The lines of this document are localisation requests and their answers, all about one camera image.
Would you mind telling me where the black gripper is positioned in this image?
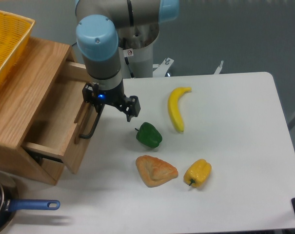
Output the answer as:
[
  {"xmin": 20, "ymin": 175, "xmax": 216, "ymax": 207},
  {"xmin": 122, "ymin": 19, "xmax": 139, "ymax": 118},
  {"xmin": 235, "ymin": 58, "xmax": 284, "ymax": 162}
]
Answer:
[{"xmin": 82, "ymin": 81, "xmax": 140, "ymax": 122}]

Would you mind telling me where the black drawer handle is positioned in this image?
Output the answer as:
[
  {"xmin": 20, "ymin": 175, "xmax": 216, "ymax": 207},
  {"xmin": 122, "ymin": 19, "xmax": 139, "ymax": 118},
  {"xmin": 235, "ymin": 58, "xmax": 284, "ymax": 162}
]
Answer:
[{"xmin": 79, "ymin": 104, "xmax": 105, "ymax": 139}]

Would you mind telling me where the wooden top drawer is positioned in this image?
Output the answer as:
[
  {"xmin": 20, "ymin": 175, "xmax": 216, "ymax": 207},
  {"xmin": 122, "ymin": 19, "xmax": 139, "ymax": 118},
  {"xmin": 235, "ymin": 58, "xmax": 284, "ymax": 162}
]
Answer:
[{"xmin": 22, "ymin": 61, "xmax": 93, "ymax": 174}]

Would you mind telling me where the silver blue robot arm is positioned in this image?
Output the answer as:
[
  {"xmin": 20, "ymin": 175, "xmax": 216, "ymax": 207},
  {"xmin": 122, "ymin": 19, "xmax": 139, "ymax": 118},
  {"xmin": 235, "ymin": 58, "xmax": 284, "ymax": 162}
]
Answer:
[{"xmin": 75, "ymin": 0, "xmax": 179, "ymax": 120}]

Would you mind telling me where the wooden drawer cabinet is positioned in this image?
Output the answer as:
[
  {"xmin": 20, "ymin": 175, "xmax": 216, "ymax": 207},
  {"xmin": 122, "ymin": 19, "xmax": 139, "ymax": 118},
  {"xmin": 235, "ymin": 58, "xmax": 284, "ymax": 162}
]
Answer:
[{"xmin": 0, "ymin": 36, "xmax": 79, "ymax": 186}]

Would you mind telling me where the green bell pepper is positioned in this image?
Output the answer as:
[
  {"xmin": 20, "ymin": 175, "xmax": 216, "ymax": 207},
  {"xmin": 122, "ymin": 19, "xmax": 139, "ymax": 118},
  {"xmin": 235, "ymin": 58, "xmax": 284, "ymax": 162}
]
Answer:
[{"xmin": 135, "ymin": 122, "xmax": 163, "ymax": 149}]

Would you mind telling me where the yellow banana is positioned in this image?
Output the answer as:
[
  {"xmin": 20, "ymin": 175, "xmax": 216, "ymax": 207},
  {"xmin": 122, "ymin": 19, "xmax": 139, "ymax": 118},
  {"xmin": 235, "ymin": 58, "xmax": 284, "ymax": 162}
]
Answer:
[{"xmin": 167, "ymin": 87, "xmax": 192, "ymax": 133}]

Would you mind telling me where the triangular pastry bread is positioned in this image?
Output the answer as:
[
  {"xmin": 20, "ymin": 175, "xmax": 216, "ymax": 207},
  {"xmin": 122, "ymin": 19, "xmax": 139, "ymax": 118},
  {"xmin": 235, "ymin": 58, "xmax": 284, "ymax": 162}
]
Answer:
[{"xmin": 136, "ymin": 155, "xmax": 178, "ymax": 188}]

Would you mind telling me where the yellow bell pepper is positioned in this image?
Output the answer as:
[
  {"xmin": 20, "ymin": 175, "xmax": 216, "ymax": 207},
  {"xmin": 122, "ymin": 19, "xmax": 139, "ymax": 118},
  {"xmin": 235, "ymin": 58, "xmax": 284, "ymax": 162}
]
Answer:
[{"xmin": 183, "ymin": 159, "xmax": 212, "ymax": 188}]

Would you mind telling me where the yellow plastic basket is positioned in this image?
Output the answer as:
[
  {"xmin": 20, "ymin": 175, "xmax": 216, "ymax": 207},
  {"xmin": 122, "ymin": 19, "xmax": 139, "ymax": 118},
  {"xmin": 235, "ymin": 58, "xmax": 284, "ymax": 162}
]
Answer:
[{"xmin": 0, "ymin": 10, "xmax": 36, "ymax": 86}]

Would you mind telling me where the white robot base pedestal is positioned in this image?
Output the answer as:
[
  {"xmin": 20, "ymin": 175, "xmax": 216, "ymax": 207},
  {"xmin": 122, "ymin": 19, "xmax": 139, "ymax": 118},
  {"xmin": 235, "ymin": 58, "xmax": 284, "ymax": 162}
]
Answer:
[{"xmin": 118, "ymin": 24, "xmax": 174, "ymax": 78}]

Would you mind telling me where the black pan blue handle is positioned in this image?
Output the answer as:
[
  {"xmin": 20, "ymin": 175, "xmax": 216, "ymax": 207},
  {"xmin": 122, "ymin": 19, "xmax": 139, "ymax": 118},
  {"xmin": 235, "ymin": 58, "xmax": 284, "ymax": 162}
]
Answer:
[{"xmin": 0, "ymin": 173, "xmax": 60, "ymax": 232}]

